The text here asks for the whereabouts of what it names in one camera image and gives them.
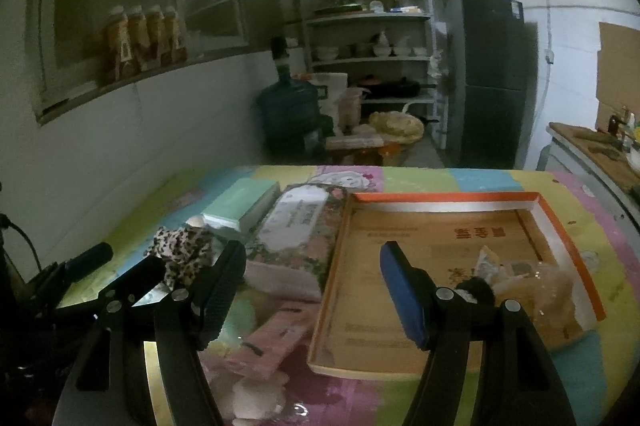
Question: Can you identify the cardboard sheet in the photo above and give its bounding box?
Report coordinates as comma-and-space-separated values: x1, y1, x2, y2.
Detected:
595, 21, 640, 132

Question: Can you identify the leopard print scrunchie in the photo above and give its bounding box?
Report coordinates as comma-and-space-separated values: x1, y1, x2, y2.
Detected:
144, 226, 217, 289

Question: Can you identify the white shelf rack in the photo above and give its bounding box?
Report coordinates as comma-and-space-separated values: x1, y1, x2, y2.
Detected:
299, 0, 441, 147

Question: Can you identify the black cable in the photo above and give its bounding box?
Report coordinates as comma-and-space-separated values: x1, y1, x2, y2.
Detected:
0, 213, 45, 277

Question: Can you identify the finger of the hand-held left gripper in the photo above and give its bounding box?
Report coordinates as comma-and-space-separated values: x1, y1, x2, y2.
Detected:
62, 242, 115, 284

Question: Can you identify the dark water pump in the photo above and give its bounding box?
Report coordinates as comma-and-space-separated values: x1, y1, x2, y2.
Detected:
270, 36, 293, 79

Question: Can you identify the colourful printed blanket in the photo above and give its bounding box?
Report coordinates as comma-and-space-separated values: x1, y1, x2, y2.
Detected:
55, 163, 636, 426

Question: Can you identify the kitchen counter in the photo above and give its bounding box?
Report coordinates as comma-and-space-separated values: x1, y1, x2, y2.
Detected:
537, 121, 640, 227

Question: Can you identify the black pan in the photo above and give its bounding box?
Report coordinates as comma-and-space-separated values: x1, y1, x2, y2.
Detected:
356, 76, 436, 99

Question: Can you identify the white sack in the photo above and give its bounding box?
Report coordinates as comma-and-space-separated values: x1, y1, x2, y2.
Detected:
310, 73, 348, 127

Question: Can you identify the blue water jug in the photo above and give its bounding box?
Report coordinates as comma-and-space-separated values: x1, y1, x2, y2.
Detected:
256, 73, 323, 157

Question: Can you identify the clear plastic bag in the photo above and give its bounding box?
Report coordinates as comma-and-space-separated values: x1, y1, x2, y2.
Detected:
470, 246, 586, 342

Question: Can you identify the floral tissue pack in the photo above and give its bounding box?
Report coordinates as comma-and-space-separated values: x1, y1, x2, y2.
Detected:
245, 183, 351, 302

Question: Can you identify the round woven straw basket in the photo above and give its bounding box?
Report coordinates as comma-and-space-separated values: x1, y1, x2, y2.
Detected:
367, 110, 426, 144

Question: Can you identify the low wooden stool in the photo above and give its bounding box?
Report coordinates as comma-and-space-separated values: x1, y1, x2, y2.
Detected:
325, 133, 386, 164

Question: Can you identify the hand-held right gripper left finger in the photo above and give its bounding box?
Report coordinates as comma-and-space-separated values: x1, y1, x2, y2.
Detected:
52, 240, 247, 426

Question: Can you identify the translucent plastic jar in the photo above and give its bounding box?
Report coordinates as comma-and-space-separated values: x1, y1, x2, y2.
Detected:
337, 87, 368, 129

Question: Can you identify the orange-rimmed cardboard box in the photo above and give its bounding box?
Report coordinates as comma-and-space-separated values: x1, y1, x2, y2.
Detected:
306, 191, 607, 379

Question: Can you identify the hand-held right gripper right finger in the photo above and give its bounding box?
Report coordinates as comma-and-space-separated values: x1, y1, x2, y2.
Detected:
379, 240, 578, 426

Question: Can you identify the mint green tissue pack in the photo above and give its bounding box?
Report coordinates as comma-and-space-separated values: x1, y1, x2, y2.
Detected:
200, 178, 281, 234

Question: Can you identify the pink packet with black handle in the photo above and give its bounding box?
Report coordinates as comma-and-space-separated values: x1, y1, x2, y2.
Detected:
220, 301, 321, 382

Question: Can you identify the dark refrigerator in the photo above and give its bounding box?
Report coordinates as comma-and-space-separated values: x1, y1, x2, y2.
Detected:
442, 0, 541, 169

